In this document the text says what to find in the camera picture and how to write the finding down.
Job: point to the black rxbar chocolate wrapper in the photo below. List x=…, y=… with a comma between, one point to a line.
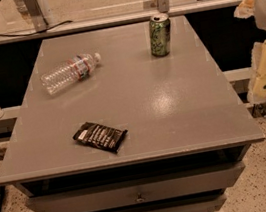
x=99, y=136

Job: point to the clear plastic water bottle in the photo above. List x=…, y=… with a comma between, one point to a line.
x=72, y=70

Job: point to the green drink can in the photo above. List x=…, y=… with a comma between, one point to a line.
x=159, y=32

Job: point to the grey drawer cabinet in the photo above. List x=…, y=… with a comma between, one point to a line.
x=180, y=112

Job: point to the upper grey drawer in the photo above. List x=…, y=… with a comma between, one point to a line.
x=143, y=190

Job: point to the metal frame post left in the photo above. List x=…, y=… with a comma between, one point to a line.
x=36, y=15

